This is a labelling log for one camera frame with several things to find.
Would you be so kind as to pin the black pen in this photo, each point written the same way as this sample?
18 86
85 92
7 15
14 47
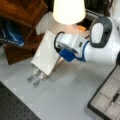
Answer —
115 98

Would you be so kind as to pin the white lamp shade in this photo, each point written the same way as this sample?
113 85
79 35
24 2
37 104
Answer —
69 12

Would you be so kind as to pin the brown wooden shelf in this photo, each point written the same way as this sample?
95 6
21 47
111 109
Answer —
27 14

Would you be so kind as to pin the blue and white gripper body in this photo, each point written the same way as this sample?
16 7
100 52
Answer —
70 46

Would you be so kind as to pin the white spiral notebook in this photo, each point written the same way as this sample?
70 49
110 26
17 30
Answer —
46 56

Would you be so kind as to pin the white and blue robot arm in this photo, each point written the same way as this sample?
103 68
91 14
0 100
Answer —
102 46

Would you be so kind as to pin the metal binder clips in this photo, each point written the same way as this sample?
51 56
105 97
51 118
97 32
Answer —
37 77

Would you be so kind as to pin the grey compartment tray box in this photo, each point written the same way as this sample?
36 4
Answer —
100 104

